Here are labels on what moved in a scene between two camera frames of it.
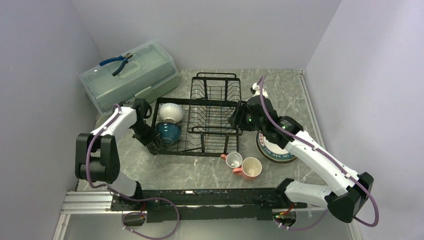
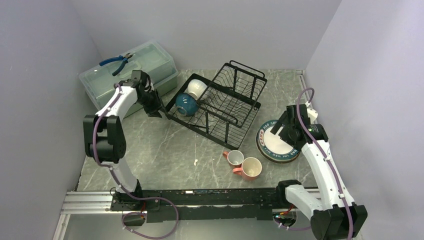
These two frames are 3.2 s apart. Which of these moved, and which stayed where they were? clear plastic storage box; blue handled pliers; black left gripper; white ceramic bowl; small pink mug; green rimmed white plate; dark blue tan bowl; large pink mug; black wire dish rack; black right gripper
Moved: black right gripper; dark blue tan bowl; black wire dish rack; white ceramic bowl; black left gripper
Stayed: large pink mug; blue handled pliers; clear plastic storage box; small pink mug; green rimmed white plate
